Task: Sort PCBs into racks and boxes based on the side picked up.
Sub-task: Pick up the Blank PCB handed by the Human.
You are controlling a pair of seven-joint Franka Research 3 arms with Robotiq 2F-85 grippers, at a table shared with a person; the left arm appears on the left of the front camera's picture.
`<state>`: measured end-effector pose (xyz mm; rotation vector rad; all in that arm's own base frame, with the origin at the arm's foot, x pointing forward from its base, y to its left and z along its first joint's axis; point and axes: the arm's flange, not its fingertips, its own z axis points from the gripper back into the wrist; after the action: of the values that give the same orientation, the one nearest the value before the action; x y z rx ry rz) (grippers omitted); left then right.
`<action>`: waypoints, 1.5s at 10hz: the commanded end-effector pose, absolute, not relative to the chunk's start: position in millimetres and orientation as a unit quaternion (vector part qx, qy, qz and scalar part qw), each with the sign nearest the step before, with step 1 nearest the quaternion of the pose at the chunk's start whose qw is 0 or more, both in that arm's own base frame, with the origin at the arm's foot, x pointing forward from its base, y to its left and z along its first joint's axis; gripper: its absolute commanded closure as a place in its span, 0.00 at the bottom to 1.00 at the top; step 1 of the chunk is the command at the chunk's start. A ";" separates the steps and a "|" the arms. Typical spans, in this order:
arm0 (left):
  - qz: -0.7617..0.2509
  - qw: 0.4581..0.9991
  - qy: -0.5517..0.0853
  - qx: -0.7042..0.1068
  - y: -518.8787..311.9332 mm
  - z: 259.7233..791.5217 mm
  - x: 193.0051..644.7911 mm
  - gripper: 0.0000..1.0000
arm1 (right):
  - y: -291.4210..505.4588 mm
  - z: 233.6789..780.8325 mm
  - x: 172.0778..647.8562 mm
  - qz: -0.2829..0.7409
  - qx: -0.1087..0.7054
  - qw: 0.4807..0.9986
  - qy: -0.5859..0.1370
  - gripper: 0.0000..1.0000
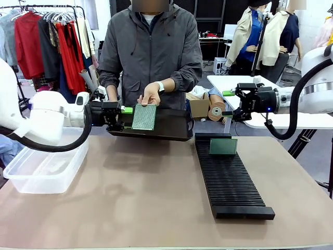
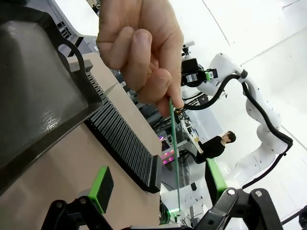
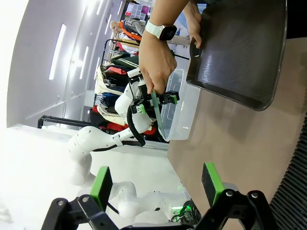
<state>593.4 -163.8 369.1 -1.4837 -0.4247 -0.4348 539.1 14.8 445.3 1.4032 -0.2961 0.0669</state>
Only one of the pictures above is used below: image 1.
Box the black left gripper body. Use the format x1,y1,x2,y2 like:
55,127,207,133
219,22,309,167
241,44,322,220
89,102,121,128

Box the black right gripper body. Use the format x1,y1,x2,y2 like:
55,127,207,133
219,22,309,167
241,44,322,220
240,87,279,114

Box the green PCB board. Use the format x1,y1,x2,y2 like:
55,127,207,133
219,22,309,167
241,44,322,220
131,103,158,131
209,137,238,156

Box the black plastic tray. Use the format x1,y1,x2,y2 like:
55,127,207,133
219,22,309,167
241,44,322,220
106,108,195,142

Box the person's left forearm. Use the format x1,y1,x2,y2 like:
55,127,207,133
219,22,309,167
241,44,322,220
161,69,203,93

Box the person's right forearm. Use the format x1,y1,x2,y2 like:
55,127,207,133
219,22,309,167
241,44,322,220
98,69,123,103

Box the person's left hand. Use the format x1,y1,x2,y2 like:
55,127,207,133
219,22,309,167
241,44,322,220
137,82,162,108

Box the brown tape rolls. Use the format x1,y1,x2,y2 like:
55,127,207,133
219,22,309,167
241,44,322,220
208,87,235,124

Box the white table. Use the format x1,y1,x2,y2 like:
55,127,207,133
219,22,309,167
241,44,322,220
207,74,333,131

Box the white crate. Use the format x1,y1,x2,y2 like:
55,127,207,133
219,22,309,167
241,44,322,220
213,57,229,76

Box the cardboard box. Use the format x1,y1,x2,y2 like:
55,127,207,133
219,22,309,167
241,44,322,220
188,92,211,121

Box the black chair back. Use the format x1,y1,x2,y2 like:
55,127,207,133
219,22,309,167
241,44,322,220
262,53,291,84

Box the white wristband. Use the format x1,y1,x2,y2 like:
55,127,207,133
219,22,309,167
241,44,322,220
155,80,166,96

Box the dark blue garment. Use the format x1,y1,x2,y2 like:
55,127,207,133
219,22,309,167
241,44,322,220
59,62,79,104

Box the black table leg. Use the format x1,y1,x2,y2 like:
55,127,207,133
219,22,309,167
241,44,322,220
287,129,317,159

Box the white monitor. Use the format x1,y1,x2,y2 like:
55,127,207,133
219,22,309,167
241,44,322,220
223,23,239,40

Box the black tripod pole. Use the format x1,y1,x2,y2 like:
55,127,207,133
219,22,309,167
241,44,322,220
251,11,271,78

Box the person in gray jacket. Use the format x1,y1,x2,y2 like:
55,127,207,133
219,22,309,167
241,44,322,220
98,2,203,111

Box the long red dress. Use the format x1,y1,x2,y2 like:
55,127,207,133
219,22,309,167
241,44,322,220
55,22,88,96

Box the mannequin with blue shirt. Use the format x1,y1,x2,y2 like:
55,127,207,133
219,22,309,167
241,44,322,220
225,0,268,76

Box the black slotted PCB rack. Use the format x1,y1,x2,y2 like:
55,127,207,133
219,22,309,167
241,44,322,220
194,132,276,221

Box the mannequin with navy shirt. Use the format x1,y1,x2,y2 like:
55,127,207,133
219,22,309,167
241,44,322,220
260,0,302,75

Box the clear plastic box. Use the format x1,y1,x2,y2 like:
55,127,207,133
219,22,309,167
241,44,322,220
3,127,91,195

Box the dark gray garment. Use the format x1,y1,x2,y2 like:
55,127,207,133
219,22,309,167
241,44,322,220
38,17,62,82

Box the pink and yellow garment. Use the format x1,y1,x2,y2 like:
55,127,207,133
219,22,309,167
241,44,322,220
313,15,333,50

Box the light blue fabric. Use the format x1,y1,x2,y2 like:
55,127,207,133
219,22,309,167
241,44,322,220
0,142,24,167

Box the red shirt on hanger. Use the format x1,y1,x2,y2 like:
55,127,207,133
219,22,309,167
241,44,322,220
14,11,45,80

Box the black metal clothes rack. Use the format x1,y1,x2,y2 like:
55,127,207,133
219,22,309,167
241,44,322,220
0,5,91,79

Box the light blue garment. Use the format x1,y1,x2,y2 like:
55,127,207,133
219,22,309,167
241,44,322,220
0,10,19,66

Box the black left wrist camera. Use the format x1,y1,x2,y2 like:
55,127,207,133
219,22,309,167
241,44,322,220
89,88,106,103

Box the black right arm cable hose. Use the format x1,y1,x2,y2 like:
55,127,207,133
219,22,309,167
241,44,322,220
264,66,333,141

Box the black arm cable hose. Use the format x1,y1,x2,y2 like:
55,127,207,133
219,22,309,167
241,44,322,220
0,105,93,153
264,66,333,141

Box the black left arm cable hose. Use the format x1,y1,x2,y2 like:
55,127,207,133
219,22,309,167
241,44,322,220
0,105,93,153

